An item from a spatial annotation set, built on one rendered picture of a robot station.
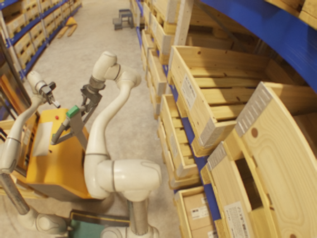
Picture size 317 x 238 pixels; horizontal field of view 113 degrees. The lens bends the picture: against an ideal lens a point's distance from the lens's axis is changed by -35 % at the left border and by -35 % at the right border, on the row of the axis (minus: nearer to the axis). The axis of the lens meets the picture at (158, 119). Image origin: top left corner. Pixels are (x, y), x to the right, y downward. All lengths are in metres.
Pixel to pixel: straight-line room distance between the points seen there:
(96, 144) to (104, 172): 0.12
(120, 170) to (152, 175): 0.12
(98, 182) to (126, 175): 0.12
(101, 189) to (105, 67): 0.58
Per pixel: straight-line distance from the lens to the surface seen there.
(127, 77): 0.89
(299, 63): 0.51
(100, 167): 0.65
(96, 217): 1.82
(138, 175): 0.62
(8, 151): 0.97
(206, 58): 1.50
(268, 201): 0.59
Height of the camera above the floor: 2.07
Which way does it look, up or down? 51 degrees down
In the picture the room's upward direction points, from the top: 9 degrees clockwise
